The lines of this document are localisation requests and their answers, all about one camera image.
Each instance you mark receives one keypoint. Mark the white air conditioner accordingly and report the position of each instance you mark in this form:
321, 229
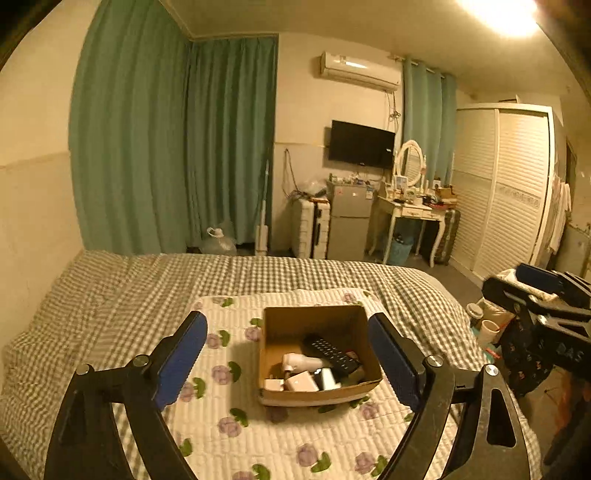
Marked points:
358, 71

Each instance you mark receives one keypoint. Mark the white suitcase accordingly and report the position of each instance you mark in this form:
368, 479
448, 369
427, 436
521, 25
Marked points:
310, 227

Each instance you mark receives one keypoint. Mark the white bottle red cap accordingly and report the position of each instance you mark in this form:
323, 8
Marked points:
325, 379

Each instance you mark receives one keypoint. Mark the brown cardboard box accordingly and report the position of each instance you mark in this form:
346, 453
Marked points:
316, 356

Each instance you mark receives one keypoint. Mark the black wall television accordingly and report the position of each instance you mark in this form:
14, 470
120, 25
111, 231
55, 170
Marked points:
361, 145

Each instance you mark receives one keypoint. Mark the white louvered wardrobe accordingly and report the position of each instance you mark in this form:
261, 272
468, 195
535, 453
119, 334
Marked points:
503, 167

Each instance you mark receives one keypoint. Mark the black remote control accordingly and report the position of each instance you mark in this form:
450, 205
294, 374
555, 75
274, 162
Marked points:
340, 361

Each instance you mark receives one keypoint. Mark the grey checkered bed cover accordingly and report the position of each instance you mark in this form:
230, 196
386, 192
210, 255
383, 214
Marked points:
67, 326

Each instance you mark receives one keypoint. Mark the white box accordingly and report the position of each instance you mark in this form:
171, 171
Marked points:
302, 382

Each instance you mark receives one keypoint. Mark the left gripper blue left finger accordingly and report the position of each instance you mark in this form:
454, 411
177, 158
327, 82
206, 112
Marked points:
85, 442

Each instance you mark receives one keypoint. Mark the oval white mirror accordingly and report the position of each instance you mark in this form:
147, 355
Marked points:
411, 163

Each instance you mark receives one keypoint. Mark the white dressing table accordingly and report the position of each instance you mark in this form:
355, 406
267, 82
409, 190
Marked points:
419, 214

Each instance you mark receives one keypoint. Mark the white upright vacuum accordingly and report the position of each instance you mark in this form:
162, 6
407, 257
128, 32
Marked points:
262, 230

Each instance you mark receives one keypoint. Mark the blue waste basket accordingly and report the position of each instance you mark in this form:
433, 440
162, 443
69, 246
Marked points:
400, 250

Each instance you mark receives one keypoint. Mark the white charger plug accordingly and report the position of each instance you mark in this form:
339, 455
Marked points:
273, 385

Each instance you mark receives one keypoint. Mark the person's right hand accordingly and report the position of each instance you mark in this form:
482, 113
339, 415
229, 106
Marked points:
573, 403

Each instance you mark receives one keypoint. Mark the dark suitcase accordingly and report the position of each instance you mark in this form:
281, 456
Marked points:
451, 226

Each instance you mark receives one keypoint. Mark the white puffy jacket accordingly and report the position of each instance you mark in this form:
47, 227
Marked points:
509, 276

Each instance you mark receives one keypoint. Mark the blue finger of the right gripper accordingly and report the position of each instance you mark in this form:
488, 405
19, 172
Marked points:
574, 290
512, 295

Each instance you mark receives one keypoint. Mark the black rectangular box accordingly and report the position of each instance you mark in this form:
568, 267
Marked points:
354, 378

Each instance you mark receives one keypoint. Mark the green window curtain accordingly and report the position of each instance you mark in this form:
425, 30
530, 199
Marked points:
429, 117

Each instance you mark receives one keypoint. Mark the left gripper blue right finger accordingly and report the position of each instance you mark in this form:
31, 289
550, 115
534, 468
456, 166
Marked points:
489, 443

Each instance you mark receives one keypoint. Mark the silver small fridge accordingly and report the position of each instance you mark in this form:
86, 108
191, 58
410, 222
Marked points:
351, 206

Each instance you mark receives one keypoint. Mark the large green curtain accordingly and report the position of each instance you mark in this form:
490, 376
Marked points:
168, 137

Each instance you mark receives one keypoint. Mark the clear water jug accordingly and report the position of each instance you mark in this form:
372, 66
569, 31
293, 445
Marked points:
217, 243

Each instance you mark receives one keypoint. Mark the white hair dryer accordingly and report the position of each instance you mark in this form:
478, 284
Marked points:
296, 363

